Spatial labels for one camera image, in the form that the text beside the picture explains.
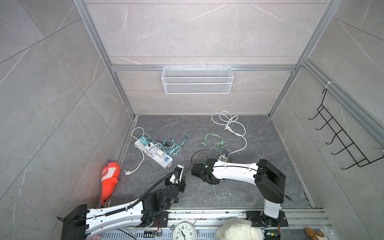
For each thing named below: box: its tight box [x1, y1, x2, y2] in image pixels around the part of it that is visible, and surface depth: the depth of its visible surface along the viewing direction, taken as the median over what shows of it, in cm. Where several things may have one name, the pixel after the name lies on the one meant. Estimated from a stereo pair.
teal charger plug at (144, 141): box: [139, 137, 150, 146], surface depth 98 cm
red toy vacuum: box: [100, 162, 121, 205], surface depth 83 cm
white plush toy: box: [215, 217, 264, 240], surface depth 55 cm
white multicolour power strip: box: [134, 138, 174, 169], surface depth 94 cm
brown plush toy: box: [305, 227, 325, 240], surface depth 70 cm
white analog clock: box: [173, 221, 197, 240], surface depth 68 cm
